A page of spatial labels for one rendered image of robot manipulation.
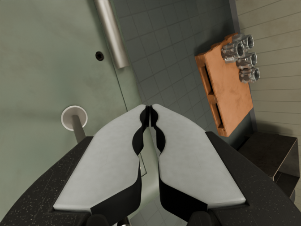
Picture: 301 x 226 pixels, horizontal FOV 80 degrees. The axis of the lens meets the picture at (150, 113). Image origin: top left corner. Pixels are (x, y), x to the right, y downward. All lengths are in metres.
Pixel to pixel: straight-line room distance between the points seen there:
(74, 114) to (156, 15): 1.91
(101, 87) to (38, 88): 0.08
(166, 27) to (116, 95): 1.91
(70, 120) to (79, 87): 0.05
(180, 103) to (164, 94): 0.29
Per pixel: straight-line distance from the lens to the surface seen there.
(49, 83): 0.28
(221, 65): 2.63
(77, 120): 0.27
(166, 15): 2.23
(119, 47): 0.29
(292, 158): 3.77
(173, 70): 2.15
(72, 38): 0.29
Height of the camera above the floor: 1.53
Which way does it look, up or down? 53 degrees down
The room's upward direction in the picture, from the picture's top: 97 degrees clockwise
